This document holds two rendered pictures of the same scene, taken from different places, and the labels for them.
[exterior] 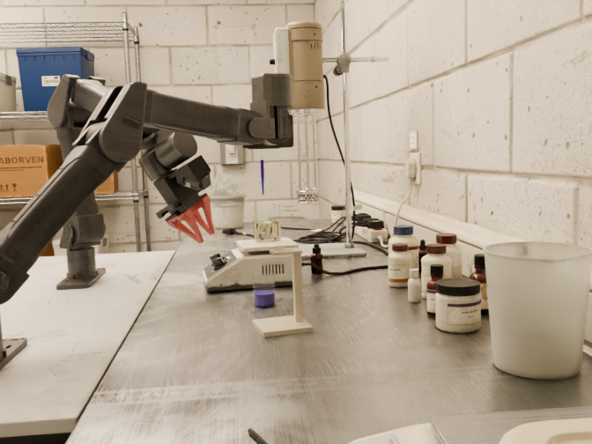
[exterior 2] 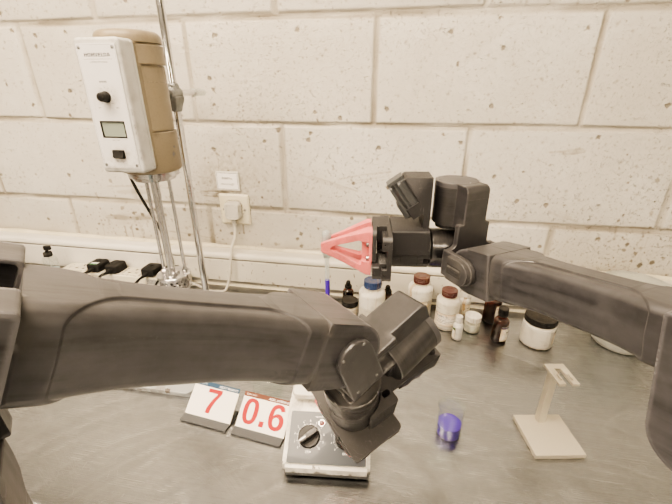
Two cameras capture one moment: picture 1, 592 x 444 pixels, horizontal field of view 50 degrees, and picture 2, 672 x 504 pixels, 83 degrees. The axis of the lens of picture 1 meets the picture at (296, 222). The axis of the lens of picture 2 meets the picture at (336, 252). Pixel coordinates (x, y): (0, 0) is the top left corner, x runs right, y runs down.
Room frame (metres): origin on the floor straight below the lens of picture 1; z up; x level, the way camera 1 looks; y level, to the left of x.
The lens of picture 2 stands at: (1.20, 0.56, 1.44)
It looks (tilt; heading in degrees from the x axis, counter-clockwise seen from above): 24 degrees down; 286
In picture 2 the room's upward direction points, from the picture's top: straight up
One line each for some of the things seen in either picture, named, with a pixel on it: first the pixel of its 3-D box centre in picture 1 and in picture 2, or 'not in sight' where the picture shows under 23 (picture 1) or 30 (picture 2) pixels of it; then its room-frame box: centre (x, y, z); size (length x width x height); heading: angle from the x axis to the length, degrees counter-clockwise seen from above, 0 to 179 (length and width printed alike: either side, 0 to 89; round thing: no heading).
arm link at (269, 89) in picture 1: (262, 107); (465, 227); (1.16, 0.05, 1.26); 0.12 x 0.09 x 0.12; 129
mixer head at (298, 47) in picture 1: (297, 70); (132, 110); (1.72, -0.02, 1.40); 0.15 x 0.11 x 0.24; 95
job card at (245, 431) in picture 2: not in sight; (262, 417); (1.45, 0.14, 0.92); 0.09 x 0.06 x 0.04; 179
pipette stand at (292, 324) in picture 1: (280, 288); (556, 408); (0.98, 0.03, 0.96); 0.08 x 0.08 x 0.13; 16
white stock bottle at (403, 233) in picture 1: (403, 252); (371, 300); (1.33, -0.23, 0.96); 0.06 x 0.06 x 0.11
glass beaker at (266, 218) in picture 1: (267, 224); not in sight; (1.35, 0.06, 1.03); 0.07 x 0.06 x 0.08; 11
